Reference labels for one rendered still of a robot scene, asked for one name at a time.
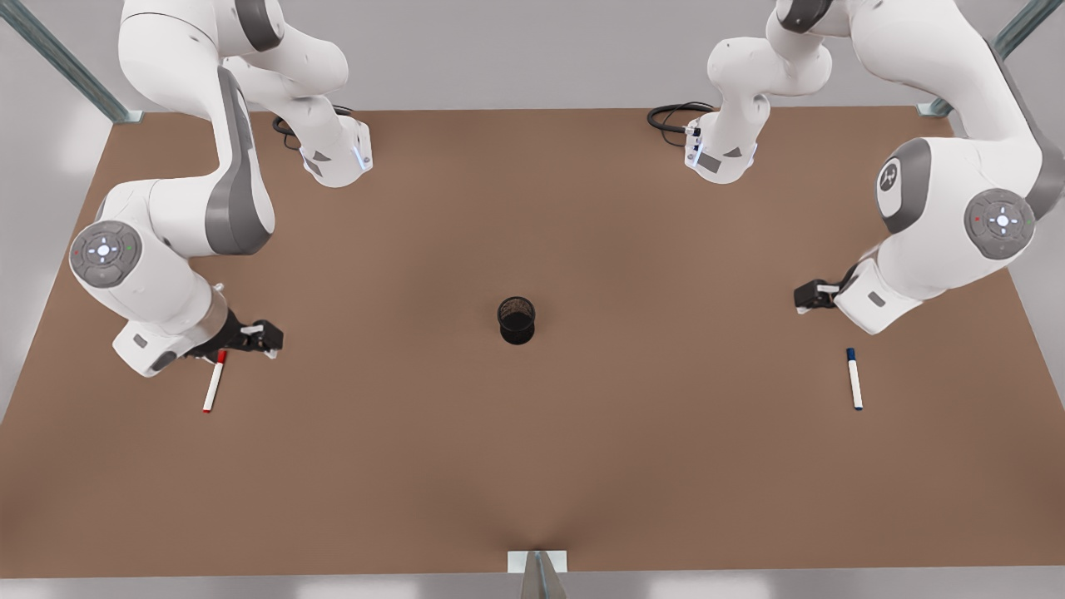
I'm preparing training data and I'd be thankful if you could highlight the black mesh pen cup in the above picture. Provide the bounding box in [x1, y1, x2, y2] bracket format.
[497, 295, 537, 347]

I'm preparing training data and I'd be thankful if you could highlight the silver frame post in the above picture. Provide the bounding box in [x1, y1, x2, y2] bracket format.
[917, 0, 1065, 118]
[507, 549, 569, 599]
[0, 0, 144, 125]

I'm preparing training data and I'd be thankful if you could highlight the white marker with red cap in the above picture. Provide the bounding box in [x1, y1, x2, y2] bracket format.
[202, 349, 228, 414]

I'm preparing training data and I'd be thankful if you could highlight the black cable loop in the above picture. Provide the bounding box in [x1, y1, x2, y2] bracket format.
[272, 105, 355, 151]
[646, 101, 718, 150]

